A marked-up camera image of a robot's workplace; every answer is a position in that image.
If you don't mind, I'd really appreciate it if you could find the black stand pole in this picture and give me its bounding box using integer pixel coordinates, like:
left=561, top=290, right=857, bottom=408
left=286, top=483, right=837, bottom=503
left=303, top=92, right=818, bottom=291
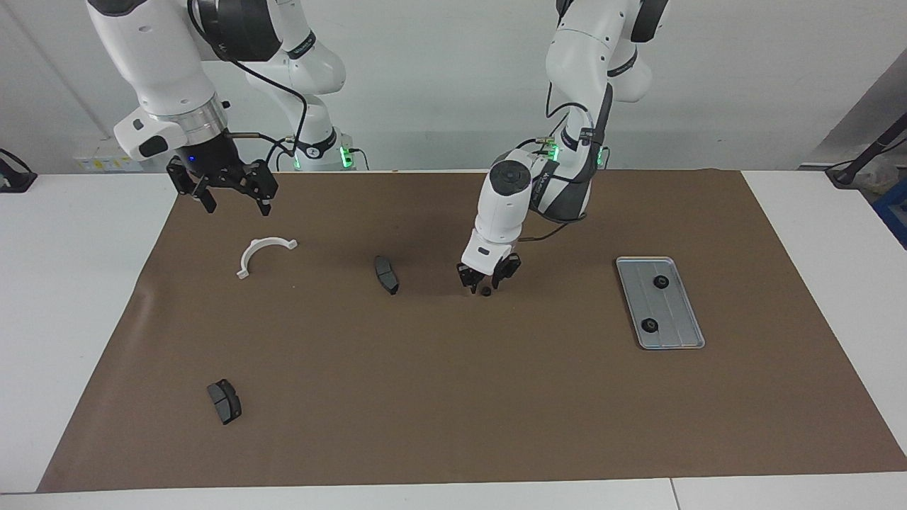
left=826, top=113, right=907, bottom=186

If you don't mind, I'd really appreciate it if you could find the brown paper table mat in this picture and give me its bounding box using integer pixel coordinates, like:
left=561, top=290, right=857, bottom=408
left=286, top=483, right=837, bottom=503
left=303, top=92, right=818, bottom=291
left=37, top=169, right=907, bottom=493

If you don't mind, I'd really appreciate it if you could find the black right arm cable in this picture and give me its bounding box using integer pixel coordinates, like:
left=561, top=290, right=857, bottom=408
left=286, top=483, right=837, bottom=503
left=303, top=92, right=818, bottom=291
left=186, top=0, right=310, bottom=171

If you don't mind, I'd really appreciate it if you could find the black clamp on table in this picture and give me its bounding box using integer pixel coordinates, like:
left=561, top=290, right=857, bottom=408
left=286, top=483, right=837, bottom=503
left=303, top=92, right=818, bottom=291
left=0, top=149, right=38, bottom=193

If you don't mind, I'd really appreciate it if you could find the white curved plastic bracket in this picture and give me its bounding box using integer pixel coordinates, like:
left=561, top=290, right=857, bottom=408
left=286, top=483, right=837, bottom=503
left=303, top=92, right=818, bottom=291
left=236, top=237, right=299, bottom=281

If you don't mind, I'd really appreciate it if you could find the black base cable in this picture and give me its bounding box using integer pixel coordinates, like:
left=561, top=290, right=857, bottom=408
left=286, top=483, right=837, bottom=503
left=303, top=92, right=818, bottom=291
left=514, top=136, right=557, bottom=169

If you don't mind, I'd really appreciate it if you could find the white socket with yellow labels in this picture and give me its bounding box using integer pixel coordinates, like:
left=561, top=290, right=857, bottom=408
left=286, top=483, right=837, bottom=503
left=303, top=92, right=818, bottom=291
left=74, top=139, right=142, bottom=173

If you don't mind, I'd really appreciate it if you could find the dark grey brake pad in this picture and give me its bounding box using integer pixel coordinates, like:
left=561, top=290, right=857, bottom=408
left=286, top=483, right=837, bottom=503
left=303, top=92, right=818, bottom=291
left=373, top=255, right=400, bottom=296
left=207, top=379, right=243, bottom=426

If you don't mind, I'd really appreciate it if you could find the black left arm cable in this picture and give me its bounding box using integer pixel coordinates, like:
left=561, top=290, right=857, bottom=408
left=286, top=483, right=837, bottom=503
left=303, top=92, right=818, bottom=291
left=517, top=81, right=610, bottom=245

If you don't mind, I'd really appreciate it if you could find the blue box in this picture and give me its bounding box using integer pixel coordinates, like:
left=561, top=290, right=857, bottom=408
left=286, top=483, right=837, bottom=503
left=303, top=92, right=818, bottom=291
left=873, top=181, right=907, bottom=249

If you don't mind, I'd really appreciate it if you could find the silver metal tray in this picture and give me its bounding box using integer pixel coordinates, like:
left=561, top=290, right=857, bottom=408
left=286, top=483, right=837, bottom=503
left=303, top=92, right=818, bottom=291
left=615, top=256, right=706, bottom=351

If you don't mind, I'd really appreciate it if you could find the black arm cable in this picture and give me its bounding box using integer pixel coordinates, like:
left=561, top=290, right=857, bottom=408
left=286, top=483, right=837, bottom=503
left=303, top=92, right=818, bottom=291
left=517, top=81, right=610, bottom=245
left=186, top=0, right=310, bottom=171

